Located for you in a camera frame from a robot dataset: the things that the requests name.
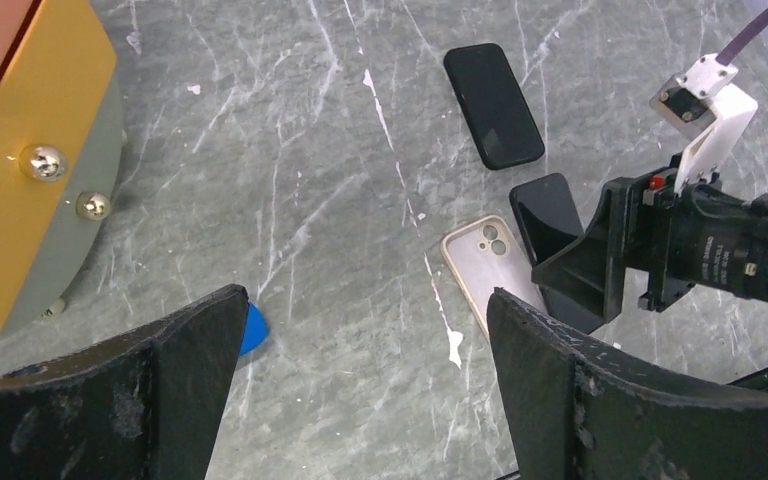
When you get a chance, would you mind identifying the small blue block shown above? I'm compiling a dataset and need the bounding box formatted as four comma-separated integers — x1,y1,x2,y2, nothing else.
239,303,269,357

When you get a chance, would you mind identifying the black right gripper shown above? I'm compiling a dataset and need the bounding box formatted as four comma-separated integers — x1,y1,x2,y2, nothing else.
533,169,768,322

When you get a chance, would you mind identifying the small matte black phone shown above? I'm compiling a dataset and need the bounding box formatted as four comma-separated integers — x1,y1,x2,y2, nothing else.
443,43,545,171

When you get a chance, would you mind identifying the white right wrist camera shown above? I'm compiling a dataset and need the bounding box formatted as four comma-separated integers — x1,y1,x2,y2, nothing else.
650,54,758,195

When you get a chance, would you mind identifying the beige cylinder orange yellow front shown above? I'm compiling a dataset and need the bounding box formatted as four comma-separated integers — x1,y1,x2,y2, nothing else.
0,1,125,337

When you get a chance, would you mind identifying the black smartphone silver edge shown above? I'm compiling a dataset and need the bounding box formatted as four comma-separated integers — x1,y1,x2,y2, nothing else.
509,173,603,334

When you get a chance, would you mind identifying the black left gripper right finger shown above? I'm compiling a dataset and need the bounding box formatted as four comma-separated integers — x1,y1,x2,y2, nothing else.
487,289,768,479

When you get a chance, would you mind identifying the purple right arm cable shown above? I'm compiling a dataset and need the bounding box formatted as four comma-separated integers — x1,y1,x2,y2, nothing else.
716,0,768,68

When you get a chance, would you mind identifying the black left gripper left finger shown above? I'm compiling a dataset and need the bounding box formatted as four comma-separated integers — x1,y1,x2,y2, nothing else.
0,284,248,479

